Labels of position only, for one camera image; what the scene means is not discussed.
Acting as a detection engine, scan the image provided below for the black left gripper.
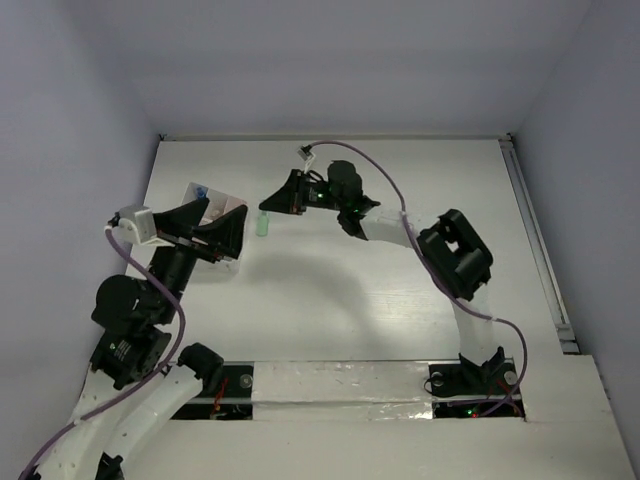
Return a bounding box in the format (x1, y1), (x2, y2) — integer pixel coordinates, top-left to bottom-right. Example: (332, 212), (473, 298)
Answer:
(153, 194), (251, 319)

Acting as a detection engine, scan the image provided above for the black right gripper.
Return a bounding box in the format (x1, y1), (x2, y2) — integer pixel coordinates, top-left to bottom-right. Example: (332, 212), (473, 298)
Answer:
(260, 167), (346, 213)

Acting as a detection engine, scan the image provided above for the green highlighter pen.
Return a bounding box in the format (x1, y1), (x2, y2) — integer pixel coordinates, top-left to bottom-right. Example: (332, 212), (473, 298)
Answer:
(256, 211), (270, 237)

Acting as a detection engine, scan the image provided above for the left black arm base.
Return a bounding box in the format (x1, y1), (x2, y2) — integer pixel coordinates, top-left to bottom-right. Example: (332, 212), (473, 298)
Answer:
(172, 343), (254, 421)

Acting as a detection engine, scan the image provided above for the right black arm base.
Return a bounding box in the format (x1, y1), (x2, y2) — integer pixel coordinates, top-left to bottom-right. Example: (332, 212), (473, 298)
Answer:
(423, 347), (526, 419)

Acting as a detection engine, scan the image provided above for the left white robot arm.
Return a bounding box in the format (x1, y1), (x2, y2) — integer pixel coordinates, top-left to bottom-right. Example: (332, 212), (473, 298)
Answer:
(20, 197), (248, 479)

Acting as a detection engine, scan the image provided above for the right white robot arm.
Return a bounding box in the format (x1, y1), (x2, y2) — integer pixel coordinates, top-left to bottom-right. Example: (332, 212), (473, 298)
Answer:
(259, 160), (505, 392)

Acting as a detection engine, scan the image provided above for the white compartment organizer box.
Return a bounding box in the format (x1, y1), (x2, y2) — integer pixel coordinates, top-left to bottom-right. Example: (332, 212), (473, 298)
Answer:
(182, 182), (247, 282)

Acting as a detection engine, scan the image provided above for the silver taped front board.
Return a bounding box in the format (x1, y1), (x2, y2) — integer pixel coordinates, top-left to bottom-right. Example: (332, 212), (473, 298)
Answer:
(251, 361), (433, 422)

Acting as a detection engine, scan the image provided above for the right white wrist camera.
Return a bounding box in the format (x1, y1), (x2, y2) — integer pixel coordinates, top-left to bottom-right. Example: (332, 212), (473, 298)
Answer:
(297, 145), (315, 173)

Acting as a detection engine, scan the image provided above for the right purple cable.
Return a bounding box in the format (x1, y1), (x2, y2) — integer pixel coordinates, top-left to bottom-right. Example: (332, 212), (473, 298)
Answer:
(309, 142), (529, 419)

